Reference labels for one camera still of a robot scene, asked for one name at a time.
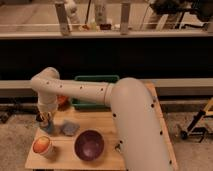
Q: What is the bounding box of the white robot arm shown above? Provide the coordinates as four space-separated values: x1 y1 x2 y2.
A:
30 67 174 171

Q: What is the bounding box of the green plastic bin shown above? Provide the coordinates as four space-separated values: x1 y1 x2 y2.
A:
72 75 120 110

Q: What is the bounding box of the yellow black cart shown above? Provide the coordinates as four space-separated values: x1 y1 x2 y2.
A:
179 97 213 143

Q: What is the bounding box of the black tripod equipment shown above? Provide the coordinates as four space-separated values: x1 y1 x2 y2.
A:
146 0 213 30

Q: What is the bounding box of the white cup orange inside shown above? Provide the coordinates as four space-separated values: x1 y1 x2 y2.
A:
33 136 54 158

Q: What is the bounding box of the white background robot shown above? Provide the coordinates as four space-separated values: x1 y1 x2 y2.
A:
65 0 80 25

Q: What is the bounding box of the purple bowl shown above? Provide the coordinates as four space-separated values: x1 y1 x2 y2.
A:
74 130 105 161

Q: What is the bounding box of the light blue cup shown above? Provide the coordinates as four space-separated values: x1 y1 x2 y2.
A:
40 120 54 134

